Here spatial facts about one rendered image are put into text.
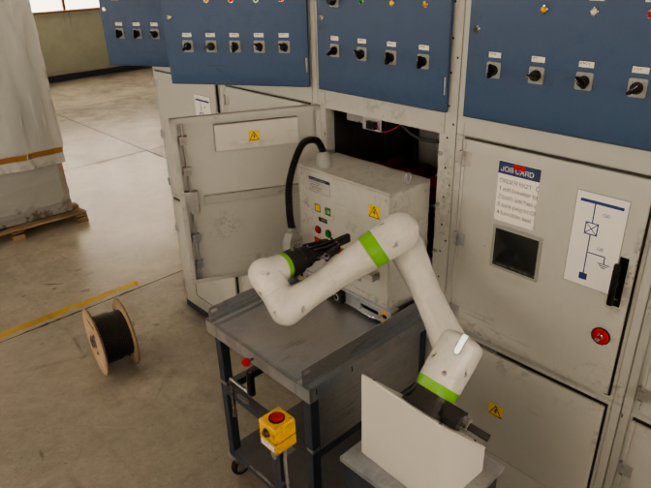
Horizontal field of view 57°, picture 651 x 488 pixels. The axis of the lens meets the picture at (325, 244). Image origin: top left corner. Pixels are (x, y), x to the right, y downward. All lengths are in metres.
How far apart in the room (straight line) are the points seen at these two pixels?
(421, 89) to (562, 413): 1.22
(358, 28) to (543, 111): 0.78
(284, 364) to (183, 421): 1.23
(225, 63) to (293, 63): 0.30
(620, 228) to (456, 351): 0.59
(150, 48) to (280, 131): 1.02
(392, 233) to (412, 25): 0.74
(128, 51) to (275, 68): 1.04
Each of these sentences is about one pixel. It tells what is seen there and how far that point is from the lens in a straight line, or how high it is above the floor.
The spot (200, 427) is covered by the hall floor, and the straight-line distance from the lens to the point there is 3.24.
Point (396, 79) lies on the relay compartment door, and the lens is 2.22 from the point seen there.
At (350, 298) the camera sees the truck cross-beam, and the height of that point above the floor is 0.90.
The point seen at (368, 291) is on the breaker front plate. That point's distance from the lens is 2.33.
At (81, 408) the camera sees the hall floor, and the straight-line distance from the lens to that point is 3.56.
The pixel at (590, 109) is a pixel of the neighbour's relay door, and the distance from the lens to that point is 1.85.
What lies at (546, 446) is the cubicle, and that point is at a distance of 2.42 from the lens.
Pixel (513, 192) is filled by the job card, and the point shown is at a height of 1.44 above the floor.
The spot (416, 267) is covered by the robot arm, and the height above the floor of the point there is 1.22.
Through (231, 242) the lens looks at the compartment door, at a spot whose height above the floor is 1.00.
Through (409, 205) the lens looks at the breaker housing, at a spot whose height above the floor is 1.32.
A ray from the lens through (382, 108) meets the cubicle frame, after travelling 2.32.
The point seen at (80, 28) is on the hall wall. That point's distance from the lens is 13.55.
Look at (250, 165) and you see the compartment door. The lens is 2.58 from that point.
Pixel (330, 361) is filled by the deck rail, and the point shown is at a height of 0.88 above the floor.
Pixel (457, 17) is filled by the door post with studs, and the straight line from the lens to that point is 2.07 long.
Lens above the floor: 2.15
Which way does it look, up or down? 26 degrees down
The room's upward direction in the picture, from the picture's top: 2 degrees counter-clockwise
